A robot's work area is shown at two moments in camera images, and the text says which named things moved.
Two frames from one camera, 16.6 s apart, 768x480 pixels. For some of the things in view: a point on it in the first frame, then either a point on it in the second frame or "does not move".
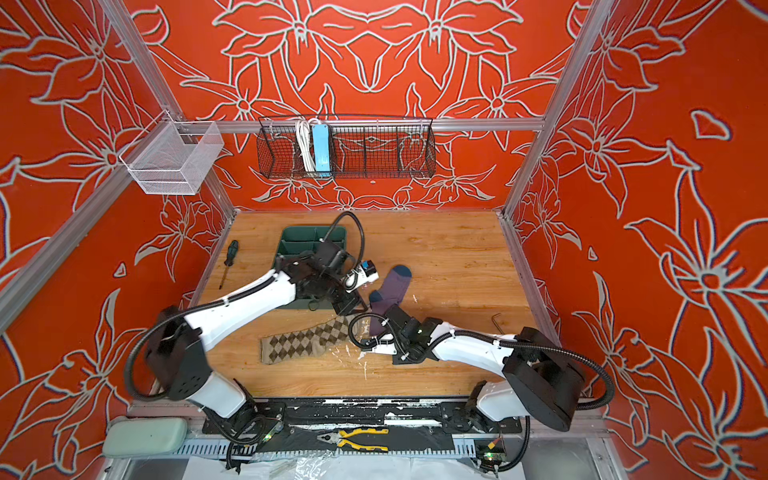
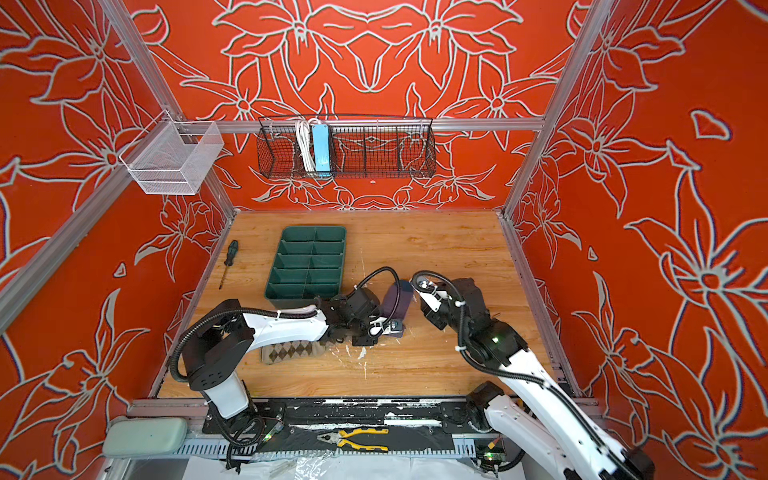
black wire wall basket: [361, 148] does not move
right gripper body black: [402, 357] -> [446, 315]
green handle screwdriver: [231, 253] does not move
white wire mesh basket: [173, 157] does not move
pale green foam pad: [128, 437] does not move
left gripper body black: [336, 291] -> [360, 329]
